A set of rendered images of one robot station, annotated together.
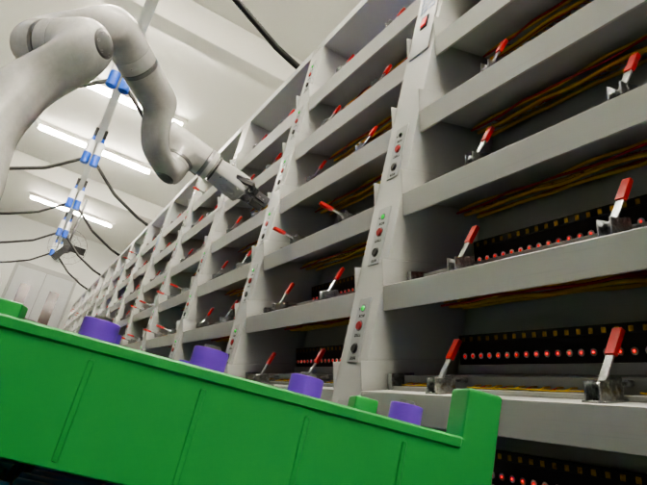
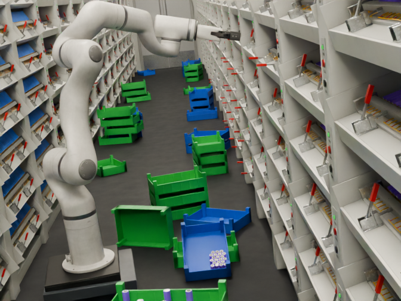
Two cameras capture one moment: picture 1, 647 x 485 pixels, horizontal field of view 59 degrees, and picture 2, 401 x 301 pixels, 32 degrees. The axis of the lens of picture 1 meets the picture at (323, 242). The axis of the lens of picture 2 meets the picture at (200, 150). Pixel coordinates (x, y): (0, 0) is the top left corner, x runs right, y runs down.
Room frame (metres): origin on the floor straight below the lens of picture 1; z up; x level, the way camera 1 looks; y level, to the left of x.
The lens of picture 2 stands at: (-1.05, -0.72, 1.21)
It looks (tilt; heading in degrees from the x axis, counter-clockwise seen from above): 13 degrees down; 24
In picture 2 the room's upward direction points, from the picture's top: 6 degrees counter-clockwise
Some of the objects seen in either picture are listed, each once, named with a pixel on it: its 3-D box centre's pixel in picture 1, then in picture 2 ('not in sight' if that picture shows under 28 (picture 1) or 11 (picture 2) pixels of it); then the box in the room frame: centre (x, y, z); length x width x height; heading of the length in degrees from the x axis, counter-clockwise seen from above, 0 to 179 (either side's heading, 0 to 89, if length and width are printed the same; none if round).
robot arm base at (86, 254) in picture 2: not in sight; (84, 237); (0.92, 0.64, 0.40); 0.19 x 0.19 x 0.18
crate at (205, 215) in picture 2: not in sight; (217, 218); (2.16, 0.64, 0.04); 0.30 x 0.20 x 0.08; 80
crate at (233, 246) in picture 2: not in sight; (205, 248); (1.73, 0.54, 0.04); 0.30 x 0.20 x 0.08; 114
